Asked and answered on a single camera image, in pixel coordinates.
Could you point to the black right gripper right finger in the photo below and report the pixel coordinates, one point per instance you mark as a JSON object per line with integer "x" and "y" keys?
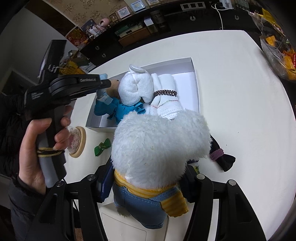
{"x": 196, "y": 187}

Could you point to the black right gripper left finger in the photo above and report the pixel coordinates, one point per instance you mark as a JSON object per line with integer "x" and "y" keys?
{"x": 105, "y": 180}

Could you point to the green ribbon bow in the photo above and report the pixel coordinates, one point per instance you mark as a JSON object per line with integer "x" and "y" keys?
{"x": 98, "y": 150}

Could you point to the black cloth purple band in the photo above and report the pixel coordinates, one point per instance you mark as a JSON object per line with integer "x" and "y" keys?
{"x": 225, "y": 161}

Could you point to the white plush bunny denim overalls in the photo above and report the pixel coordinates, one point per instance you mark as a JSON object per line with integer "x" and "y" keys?
{"x": 150, "y": 153}

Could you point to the glass dome wooden base flowers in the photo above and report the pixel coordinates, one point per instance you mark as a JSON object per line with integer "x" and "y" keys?
{"x": 77, "y": 141}

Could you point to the black sleeve forearm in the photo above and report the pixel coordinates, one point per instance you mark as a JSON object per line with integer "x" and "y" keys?
{"x": 30, "y": 209}

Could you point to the person left hand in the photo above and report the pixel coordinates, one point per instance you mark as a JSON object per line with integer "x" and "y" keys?
{"x": 30, "y": 153}

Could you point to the yellow packaging pile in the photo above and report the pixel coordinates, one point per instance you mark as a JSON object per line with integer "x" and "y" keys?
{"x": 75, "y": 63}

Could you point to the white tray under gripper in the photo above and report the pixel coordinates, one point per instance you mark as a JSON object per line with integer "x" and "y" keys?
{"x": 133, "y": 218}

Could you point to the dark sideboard cabinet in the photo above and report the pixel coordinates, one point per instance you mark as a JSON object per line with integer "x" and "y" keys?
{"x": 163, "y": 21}

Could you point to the blue fabric doll clothing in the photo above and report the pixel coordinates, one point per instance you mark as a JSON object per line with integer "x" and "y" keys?
{"x": 108, "y": 102}

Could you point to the white rolled plush towel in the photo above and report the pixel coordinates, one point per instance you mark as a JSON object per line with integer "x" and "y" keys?
{"x": 135, "y": 85}

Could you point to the white knit rolled towel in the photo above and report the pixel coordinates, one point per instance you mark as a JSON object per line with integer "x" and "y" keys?
{"x": 165, "y": 102}

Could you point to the clear bowl of snacks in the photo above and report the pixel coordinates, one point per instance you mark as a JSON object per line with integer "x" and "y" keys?
{"x": 275, "y": 45}

